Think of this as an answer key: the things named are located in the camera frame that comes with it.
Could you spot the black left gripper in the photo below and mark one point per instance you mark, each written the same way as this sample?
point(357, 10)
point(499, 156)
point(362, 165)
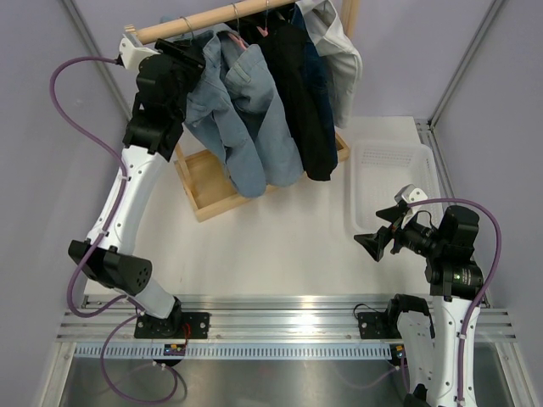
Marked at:
point(181, 58)

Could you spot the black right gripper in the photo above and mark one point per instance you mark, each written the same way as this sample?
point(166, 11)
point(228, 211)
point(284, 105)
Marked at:
point(376, 242)

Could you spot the light blue buttoned denim skirt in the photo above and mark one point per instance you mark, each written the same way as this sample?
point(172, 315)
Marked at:
point(255, 98)

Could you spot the grey metal hanger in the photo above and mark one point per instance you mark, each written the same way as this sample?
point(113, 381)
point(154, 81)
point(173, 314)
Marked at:
point(189, 34)

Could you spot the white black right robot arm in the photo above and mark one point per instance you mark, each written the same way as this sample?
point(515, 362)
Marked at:
point(439, 335)

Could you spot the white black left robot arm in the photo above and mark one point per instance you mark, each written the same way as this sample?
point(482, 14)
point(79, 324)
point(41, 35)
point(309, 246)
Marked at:
point(166, 74)

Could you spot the pink hanger with black garment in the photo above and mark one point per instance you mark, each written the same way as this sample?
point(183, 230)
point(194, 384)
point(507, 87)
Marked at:
point(263, 29)

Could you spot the white plastic basket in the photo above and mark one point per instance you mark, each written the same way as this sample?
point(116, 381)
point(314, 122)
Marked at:
point(378, 170)

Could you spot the black hanging garment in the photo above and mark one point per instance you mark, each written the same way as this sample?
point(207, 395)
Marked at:
point(284, 53)

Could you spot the dark blue hanging garment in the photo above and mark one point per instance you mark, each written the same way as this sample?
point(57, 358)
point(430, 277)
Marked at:
point(315, 77)

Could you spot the white hanging garment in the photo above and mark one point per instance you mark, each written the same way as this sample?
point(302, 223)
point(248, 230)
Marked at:
point(342, 60)

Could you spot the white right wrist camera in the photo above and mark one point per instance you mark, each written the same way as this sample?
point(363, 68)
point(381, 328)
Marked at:
point(411, 196)

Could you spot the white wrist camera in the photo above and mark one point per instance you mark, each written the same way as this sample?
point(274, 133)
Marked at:
point(411, 196)
point(132, 52)

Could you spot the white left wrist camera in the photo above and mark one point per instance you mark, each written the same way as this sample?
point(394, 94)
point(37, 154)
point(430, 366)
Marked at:
point(132, 52)

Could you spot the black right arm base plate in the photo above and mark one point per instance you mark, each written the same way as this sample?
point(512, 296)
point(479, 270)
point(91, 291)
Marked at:
point(373, 325)

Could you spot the aluminium mounting rail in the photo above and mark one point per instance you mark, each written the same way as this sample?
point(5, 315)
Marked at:
point(280, 319)

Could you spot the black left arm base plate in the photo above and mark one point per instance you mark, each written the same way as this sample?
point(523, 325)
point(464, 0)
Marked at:
point(193, 325)

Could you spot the white slotted cable duct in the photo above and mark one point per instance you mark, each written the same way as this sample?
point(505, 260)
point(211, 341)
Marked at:
point(236, 351)

